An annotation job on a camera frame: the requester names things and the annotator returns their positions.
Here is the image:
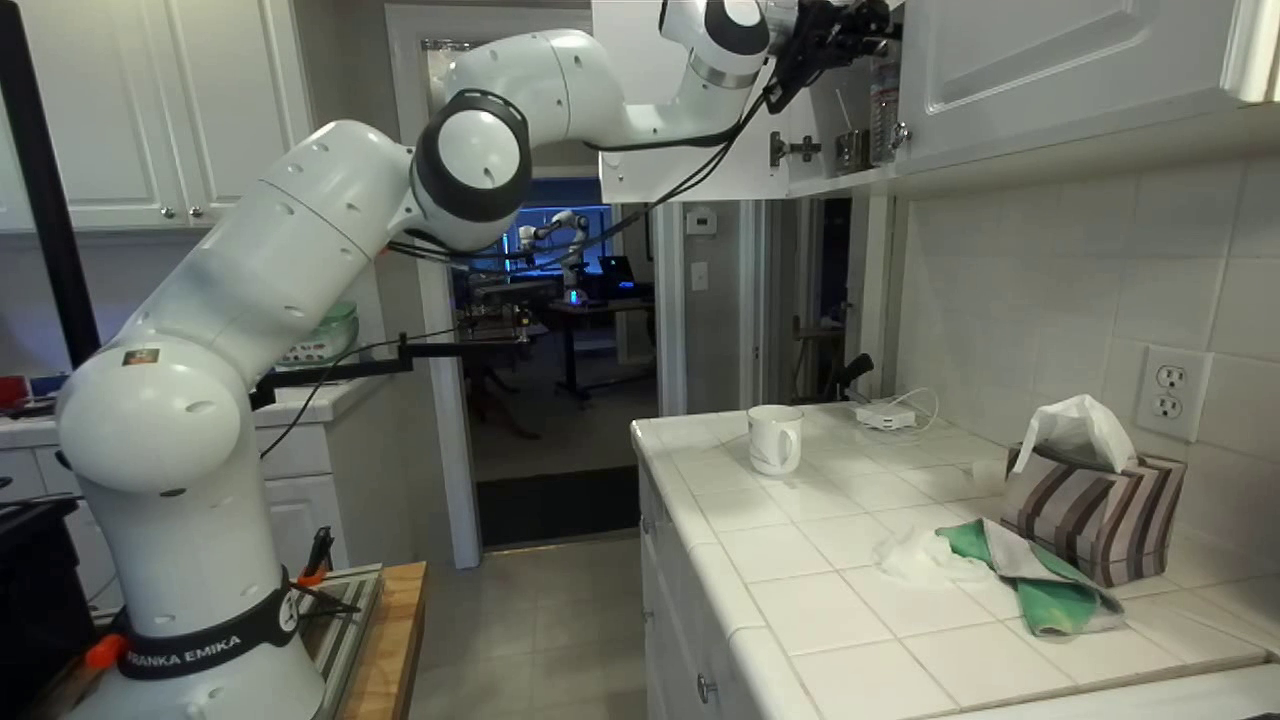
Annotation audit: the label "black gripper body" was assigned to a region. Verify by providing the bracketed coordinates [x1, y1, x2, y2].
[776, 0, 891, 86]

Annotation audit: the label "white cabinet door with knob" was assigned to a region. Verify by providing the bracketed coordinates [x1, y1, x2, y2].
[897, 0, 1280, 174]
[593, 0, 829, 207]

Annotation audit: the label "white base cabinet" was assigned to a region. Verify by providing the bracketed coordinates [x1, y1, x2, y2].
[631, 452, 756, 720]

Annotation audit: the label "white side counter cabinet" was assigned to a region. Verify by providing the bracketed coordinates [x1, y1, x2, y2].
[0, 376, 405, 632]

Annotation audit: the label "dark blue window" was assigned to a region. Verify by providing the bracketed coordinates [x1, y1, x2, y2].
[506, 175, 625, 290]

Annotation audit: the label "white power adapter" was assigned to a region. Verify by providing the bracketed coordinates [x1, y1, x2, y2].
[854, 398, 924, 437]

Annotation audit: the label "dark dining table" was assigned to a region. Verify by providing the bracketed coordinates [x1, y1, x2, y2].
[456, 271, 655, 403]

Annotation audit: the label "white mug blue flowers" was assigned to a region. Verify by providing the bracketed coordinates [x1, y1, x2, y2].
[741, 400, 809, 479]

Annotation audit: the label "white facial tissue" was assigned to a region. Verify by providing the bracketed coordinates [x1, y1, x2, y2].
[1009, 391, 1139, 479]

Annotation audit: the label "striped fabric tissue box cover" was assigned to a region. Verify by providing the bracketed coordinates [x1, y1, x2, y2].
[997, 446, 1192, 594]

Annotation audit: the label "black floor mat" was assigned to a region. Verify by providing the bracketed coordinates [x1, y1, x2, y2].
[471, 462, 643, 554]

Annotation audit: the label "green and white cloth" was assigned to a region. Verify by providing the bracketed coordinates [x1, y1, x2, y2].
[938, 515, 1131, 642]

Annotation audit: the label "green glass bowl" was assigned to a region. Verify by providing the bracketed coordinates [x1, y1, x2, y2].
[285, 298, 364, 376]

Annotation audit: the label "white doorway trim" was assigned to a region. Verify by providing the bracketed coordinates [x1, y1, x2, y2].
[380, 0, 693, 578]

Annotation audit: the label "red and black clamp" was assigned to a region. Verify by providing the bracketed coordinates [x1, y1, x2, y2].
[295, 525, 339, 594]

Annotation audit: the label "wooden table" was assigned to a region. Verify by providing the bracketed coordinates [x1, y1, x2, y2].
[333, 557, 431, 720]

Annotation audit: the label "black pole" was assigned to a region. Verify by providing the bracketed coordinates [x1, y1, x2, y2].
[0, 3, 110, 374]

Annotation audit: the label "black box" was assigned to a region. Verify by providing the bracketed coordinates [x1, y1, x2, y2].
[0, 496, 98, 691]

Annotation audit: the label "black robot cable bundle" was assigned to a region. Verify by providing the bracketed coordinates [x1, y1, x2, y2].
[393, 73, 785, 263]

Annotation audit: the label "white wall cabinet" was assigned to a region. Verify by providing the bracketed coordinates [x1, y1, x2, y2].
[776, 0, 1280, 206]

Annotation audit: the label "black stereo camera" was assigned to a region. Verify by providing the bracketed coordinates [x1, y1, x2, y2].
[820, 349, 880, 403]

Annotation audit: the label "thin white adapter cable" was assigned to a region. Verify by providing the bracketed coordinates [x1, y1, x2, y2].
[872, 384, 946, 434]

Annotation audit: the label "white wall outlet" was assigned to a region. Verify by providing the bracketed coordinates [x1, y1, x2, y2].
[1131, 339, 1215, 447]

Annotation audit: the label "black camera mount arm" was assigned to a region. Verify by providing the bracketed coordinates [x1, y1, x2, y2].
[241, 330, 554, 411]

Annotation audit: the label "thin black cable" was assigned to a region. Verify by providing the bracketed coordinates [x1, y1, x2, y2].
[256, 376, 333, 469]

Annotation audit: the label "metal base plate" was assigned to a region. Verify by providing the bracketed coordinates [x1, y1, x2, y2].
[292, 564, 390, 720]

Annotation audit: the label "orange clamp handle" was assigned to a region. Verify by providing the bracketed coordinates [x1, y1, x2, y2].
[76, 628, 131, 679]

